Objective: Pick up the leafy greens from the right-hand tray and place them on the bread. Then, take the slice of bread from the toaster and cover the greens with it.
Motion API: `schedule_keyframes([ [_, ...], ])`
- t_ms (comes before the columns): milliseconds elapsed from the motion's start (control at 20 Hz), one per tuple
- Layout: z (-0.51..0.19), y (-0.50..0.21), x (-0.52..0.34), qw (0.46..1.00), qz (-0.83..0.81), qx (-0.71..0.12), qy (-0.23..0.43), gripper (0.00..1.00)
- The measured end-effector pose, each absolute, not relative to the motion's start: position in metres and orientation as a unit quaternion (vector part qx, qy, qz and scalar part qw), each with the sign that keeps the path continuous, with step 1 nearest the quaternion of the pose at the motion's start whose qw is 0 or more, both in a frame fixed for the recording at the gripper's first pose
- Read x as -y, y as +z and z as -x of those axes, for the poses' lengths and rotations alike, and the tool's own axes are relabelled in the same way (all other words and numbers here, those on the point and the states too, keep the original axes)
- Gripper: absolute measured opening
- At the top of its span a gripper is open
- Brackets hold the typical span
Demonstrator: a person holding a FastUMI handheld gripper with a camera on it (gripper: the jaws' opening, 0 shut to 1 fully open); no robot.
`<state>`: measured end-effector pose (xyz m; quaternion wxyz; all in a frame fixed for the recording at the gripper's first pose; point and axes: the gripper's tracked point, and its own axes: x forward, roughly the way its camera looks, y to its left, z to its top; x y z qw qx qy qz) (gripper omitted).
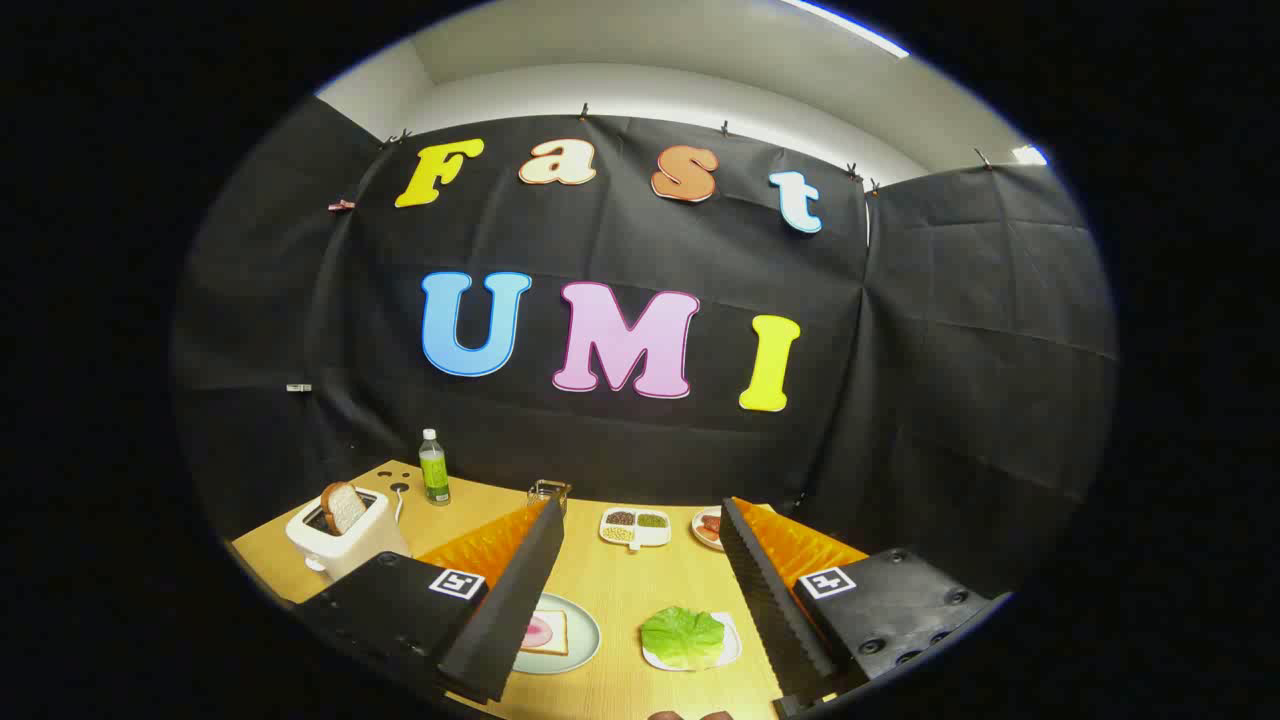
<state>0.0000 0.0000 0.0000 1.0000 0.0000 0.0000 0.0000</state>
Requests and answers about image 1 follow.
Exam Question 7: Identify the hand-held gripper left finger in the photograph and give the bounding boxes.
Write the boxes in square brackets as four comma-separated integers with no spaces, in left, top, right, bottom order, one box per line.
[293,497,567,705]

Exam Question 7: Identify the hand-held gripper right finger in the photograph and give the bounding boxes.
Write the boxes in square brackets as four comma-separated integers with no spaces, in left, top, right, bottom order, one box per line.
[720,497,1013,719]

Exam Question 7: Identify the green lettuce leaf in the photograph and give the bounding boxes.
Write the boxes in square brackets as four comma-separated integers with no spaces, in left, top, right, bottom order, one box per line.
[640,606,727,670]

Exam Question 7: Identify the bread slice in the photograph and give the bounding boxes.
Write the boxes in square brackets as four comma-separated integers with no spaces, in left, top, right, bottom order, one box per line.
[320,481,368,536]

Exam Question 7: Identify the white square plate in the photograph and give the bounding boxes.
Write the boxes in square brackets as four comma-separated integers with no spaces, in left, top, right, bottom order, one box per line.
[642,612,743,672]

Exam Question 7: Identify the square toast slice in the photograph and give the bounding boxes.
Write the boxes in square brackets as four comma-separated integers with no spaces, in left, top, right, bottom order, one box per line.
[520,609,570,657]

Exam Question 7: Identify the pale green round plate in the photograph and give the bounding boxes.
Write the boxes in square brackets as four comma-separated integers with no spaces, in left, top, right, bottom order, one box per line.
[510,592,602,676]

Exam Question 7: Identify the white divided dish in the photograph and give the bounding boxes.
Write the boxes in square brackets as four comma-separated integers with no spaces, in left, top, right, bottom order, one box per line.
[598,507,673,553]

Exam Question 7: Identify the green label water bottle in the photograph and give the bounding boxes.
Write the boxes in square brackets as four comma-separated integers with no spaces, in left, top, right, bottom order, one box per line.
[418,429,452,507]

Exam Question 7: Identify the white toaster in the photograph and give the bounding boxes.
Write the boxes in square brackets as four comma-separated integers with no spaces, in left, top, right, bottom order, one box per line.
[285,487,413,581]

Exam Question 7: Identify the black backdrop cloth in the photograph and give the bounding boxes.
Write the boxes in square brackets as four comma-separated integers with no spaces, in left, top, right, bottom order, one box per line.
[170,95,1119,601]

